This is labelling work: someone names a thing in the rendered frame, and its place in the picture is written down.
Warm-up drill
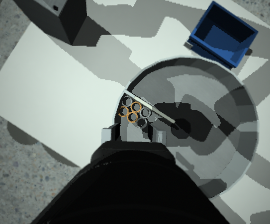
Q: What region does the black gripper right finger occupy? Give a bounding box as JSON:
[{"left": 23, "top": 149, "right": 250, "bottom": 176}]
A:
[{"left": 148, "top": 124, "right": 167, "bottom": 147}]

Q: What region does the blue open crate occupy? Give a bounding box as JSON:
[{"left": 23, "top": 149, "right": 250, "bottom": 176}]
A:
[{"left": 183, "top": 1, "right": 258, "bottom": 69}]

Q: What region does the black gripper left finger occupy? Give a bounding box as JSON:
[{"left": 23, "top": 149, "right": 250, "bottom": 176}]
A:
[{"left": 101, "top": 123, "right": 120, "bottom": 145}]

